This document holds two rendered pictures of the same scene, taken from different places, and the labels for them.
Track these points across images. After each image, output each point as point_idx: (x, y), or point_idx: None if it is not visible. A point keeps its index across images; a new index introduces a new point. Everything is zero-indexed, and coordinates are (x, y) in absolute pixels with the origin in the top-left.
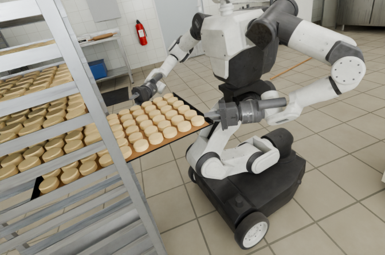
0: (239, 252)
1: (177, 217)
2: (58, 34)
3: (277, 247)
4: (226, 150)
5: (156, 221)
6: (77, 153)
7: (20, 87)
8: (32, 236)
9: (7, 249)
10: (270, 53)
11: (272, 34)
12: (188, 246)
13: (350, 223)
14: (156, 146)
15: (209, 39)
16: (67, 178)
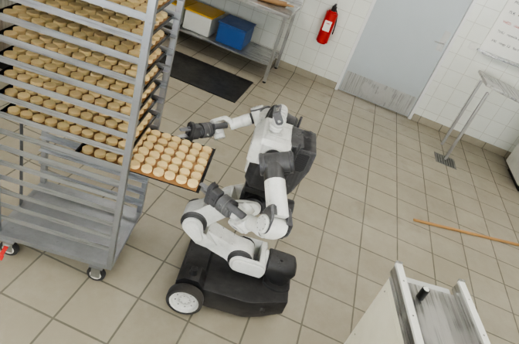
0: (164, 306)
1: (151, 247)
2: (135, 98)
3: (191, 328)
4: (224, 228)
5: (135, 236)
6: (109, 147)
7: None
8: (62, 168)
9: (49, 164)
10: (290, 182)
11: (259, 170)
12: (137, 270)
13: None
14: (153, 176)
15: (252, 136)
16: (97, 154)
